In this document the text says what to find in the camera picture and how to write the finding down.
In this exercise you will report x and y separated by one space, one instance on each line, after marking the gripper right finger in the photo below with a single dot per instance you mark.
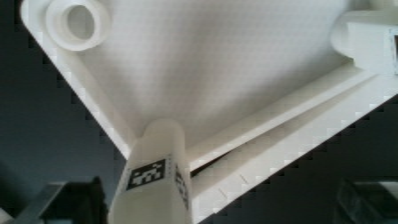
366 202

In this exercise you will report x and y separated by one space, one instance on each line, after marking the white leg with tag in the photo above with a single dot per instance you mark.
373 43

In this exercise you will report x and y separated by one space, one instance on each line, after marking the white U-shaped fence frame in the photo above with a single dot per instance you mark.
256 160

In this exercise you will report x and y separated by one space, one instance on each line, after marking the white desk top tray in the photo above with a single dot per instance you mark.
224 63

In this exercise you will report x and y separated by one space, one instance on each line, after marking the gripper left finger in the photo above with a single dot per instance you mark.
67 204

